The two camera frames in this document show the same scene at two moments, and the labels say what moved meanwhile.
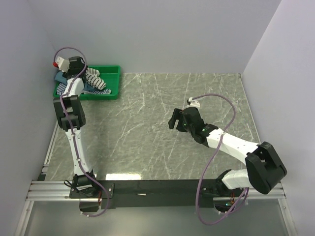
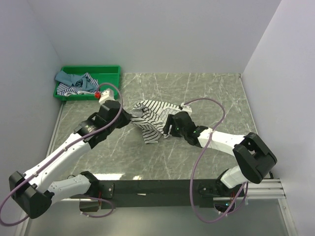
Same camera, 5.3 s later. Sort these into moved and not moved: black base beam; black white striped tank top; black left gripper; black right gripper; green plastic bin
Moved: black left gripper; black right gripper; black white striped tank top
Not moved: black base beam; green plastic bin
